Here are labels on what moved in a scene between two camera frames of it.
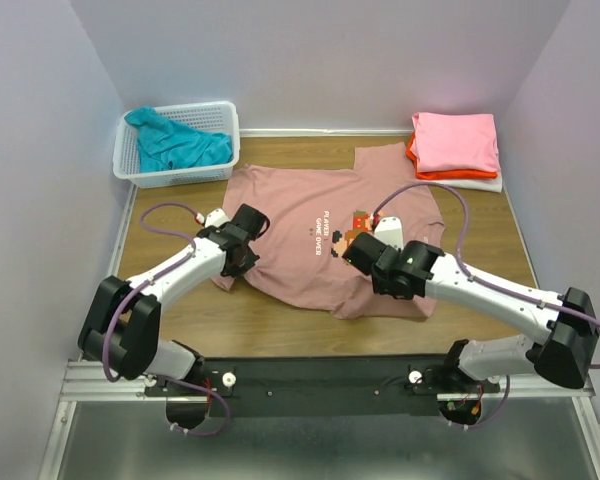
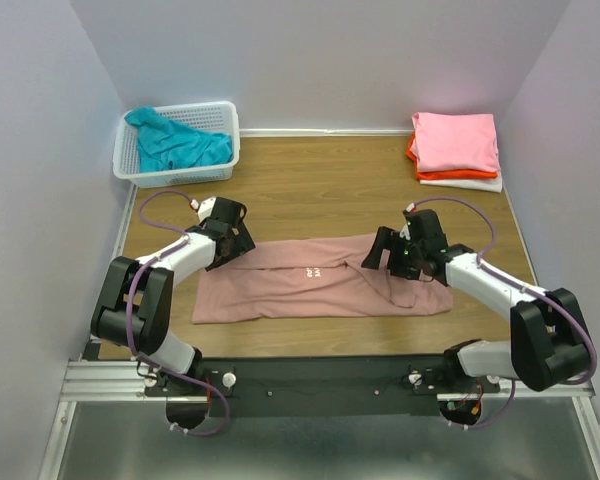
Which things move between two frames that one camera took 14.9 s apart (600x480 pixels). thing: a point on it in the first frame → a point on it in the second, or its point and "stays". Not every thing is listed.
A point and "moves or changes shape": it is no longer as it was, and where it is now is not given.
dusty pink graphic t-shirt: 313,213 moves or changes shape
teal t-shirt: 164,145 stays
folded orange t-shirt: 440,174 stays
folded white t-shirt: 493,185 stays
